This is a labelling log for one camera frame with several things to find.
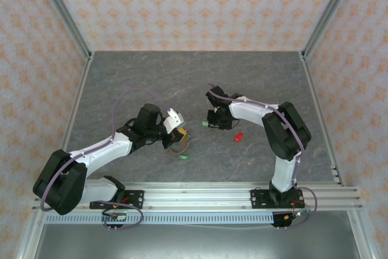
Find grey metal sheet tray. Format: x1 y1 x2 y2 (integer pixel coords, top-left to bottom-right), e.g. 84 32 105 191
33 224 361 259

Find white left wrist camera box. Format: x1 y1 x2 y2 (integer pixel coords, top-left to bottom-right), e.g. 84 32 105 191
162 108 185 135

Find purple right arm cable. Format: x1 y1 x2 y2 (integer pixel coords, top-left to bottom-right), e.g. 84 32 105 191
207 83 318 230

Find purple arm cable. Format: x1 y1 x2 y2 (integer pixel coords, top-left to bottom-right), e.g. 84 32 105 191
207 83 318 230
39 88 172 232

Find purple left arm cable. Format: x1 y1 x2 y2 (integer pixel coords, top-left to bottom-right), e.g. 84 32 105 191
39 88 172 232

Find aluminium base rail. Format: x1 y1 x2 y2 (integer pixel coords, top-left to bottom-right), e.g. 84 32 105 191
32 181 364 211

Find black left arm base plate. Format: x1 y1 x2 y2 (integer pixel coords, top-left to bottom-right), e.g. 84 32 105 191
89 190 145 210

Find aluminium table side rail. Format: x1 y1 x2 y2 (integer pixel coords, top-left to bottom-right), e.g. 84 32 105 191
47 52 95 187
299 52 346 187

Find slotted grey cable duct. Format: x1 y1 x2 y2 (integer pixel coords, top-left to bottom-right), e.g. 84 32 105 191
45 212 275 225

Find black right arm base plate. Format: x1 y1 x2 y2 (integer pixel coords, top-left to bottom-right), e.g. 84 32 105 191
250 189 304 210

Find controller board with wires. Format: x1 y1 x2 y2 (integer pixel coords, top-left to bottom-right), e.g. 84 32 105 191
283 200 313 222
101 203 128 222

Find aluminium frame post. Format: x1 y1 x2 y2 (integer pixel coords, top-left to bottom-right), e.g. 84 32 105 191
32 0 93 59
298 0 361 59

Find aluminium frame leg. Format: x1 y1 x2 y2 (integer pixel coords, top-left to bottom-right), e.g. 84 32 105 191
347 210 376 259
16 210 46 259

